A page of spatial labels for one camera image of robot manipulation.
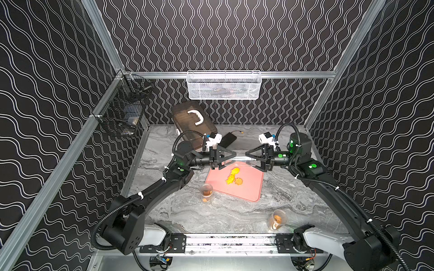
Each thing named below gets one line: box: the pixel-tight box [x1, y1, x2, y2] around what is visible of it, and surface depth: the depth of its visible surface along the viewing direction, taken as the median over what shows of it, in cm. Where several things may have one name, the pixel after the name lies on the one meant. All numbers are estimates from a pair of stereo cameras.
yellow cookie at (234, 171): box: [229, 167, 241, 177], surface depth 99 cm
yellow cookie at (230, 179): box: [225, 173, 236, 185], surface depth 96 cm
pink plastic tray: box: [205, 162, 264, 203], surface depth 94 cm
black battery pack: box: [217, 132, 237, 149], surface depth 115 cm
